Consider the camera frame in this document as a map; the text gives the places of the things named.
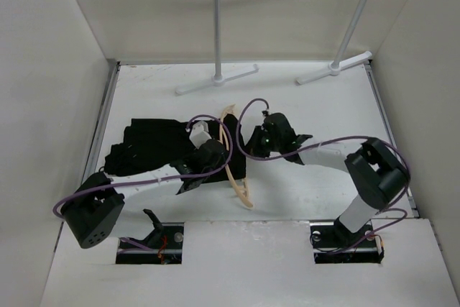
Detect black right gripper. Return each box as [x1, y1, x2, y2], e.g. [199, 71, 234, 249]
[240, 125, 283, 158]

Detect beige plastic hanger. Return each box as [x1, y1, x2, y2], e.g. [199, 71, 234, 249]
[218, 104, 254, 209]

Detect black trousers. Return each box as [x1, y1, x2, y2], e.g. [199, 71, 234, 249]
[102, 114, 247, 183]

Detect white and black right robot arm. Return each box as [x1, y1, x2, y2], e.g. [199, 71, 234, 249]
[239, 112, 410, 249]

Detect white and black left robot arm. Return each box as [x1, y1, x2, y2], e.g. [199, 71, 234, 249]
[52, 139, 233, 249]

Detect white and silver clothes rack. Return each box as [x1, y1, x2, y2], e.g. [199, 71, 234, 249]
[175, 0, 386, 96]

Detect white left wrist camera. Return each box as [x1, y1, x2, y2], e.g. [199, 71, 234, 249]
[188, 121, 212, 149]

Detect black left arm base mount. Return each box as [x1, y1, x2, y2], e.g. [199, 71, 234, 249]
[115, 223, 185, 265]

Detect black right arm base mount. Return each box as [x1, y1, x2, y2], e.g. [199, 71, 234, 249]
[309, 222, 385, 264]

